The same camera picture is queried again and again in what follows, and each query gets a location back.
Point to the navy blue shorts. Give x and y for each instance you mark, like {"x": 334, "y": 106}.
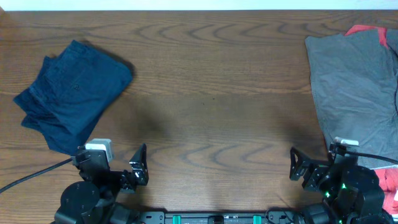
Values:
{"x": 79, "y": 84}

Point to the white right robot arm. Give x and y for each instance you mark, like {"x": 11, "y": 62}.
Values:
{"x": 351, "y": 193}

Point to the folded navy blue garment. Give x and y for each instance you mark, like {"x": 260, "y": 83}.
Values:
{"x": 39, "y": 118}

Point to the grey shorts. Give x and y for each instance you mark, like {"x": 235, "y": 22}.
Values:
{"x": 354, "y": 87}

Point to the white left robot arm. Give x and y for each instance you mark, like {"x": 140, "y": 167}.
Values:
{"x": 93, "y": 200}

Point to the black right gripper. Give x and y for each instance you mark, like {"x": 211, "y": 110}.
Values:
{"x": 319, "y": 170}

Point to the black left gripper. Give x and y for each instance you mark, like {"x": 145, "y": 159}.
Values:
{"x": 128, "y": 183}

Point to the red garment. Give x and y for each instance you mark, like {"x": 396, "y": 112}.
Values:
{"x": 388, "y": 176}

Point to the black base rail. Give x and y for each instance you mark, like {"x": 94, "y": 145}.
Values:
{"x": 272, "y": 216}

